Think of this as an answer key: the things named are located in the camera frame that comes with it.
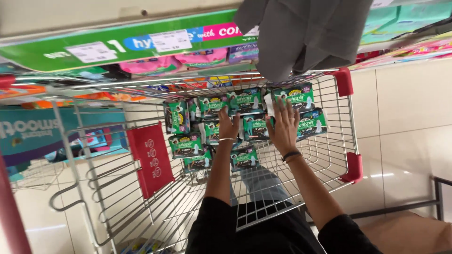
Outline person's left hand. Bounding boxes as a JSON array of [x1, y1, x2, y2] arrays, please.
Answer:
[[218, 105, 242, 142]]

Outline person's right hand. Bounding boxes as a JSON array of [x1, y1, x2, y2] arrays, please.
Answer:
[[266, 97, 302, 158]]

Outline pile of green pad packets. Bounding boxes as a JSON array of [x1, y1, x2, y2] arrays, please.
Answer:
[[163, 83, 329, 174]]

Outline person's blue jeans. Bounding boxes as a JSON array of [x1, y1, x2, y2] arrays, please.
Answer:
[[230, 166, 294, 207]]

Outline red cart corner bumper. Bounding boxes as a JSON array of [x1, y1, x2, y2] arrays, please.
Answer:
[[0, 74, 16, 89], [333, 67, 354, 97], [339, 152, 363, 185]]

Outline red cart seat flap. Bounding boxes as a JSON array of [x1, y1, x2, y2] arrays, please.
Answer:
[[126, 122, 175, 200]]

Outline grey cloth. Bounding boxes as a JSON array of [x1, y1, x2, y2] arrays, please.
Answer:
[[233, 0, 374, 84]]

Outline person's black top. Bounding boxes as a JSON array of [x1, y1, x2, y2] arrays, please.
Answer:
[[185, 196, 384, 254]]

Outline colourful packet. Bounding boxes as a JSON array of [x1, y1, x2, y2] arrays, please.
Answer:
[[117, 238, 167, 254]]

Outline brown carton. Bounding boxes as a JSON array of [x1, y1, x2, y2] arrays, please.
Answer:
[[359, 210, 452, 254]]

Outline black bracelet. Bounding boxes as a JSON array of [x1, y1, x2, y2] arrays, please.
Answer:
[[281, 151, 303, 163]]

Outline silver wire shopping cart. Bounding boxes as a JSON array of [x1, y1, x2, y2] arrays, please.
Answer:
[[0, 67, 364, 254]]

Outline black metal frame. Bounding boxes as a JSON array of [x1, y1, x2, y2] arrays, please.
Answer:
[[349, 176, 452, 222]]

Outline red post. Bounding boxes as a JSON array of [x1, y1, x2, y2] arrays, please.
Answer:
[[0, 151, 33, 254]]

